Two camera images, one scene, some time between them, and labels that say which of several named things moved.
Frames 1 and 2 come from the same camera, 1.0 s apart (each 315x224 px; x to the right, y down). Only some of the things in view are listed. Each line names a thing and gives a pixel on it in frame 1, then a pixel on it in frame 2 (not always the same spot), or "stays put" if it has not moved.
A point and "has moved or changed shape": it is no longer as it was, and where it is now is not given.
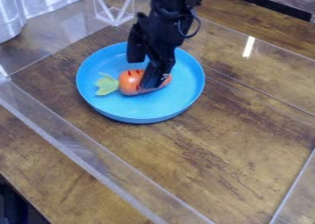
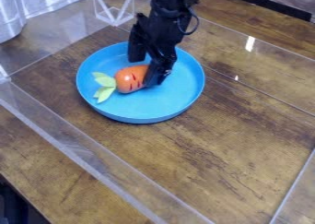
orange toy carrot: [128, 83] has moved or changed shape
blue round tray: [150, 107] stays put
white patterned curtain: [20, 3] stays put
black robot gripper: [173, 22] stays put
